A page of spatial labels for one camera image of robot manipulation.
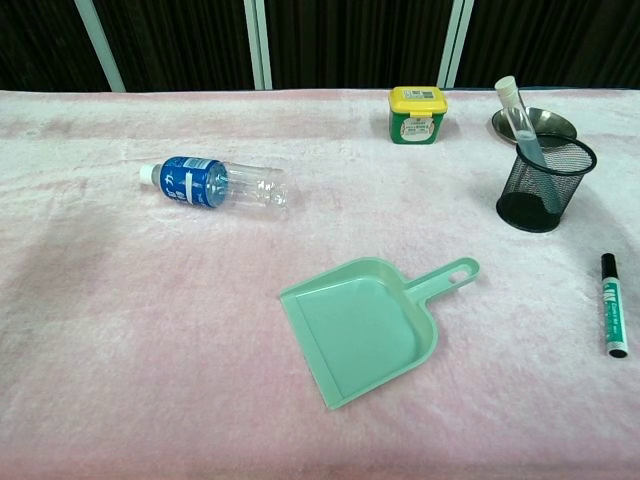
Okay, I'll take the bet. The clear test tube white cap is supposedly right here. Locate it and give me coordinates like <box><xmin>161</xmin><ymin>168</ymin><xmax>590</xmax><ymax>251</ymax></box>
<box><xmin>494</xmin><ymin>75</ymin><xmax>565</xmax><ymax>219</ymax></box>

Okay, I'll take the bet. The mint green plastic dustpan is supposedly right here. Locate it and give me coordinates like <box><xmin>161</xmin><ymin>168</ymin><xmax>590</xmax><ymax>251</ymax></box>
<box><xmin>278</xmin><ymin>256</ymin><xmax>482</xmax><ymax>413</ymax></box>

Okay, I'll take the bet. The clear bottle with blue label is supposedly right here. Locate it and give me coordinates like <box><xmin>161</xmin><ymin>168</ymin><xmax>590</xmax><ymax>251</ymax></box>
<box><xmin>138</xmin><ymin>155</ymin><xmax>291</xmax><ymax>211</ymax></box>

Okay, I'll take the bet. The green tub with yellow lid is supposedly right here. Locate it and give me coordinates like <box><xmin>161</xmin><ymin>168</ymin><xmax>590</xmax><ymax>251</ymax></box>
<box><xmin>387</xmin><ymin>85</ymin><xmax>450</xmax><ymax>146</ymax></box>

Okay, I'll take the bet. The pink plush table cloth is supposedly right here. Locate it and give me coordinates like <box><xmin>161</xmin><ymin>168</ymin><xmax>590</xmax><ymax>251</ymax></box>
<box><xmin>0</xmin><ymin>88</ymin><xmax>640</xmax><ymax>480</ymax></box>

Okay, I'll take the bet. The black mesh pen holder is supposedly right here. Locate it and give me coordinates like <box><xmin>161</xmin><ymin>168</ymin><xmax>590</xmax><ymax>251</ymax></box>
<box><xmin>495</xmin><ymin>134</ymin><xmax>598</xmax><ymax>234</ymax></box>

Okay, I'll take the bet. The round stainless steel dish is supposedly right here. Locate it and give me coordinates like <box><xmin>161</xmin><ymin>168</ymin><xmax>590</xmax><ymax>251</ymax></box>
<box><xmin>491</xmin><ymin>106</ymin><xmax>579</xmax><ymax>146</ymax></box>

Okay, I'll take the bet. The green marker with black cap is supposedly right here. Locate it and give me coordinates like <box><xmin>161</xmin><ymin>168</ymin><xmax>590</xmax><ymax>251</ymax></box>
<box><xmin>600</xmin><ymin>252</ymin><xmax>629</xmax><ymax>359</ymax></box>

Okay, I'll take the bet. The white metal frame post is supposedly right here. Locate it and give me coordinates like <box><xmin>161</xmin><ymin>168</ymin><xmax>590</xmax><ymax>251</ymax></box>
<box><xmin>436</xmin><ymin>0</ymin><xmax>475</xmax><ymax>90</ymax></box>
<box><xmin>243</xmin><ymin>0</ymin><xmax>274</xmax><ymax>92</ymax></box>
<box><xmin>73</xmin><ymin>0</ymin><xmax>127</xmax><ymax>93</ymax></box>

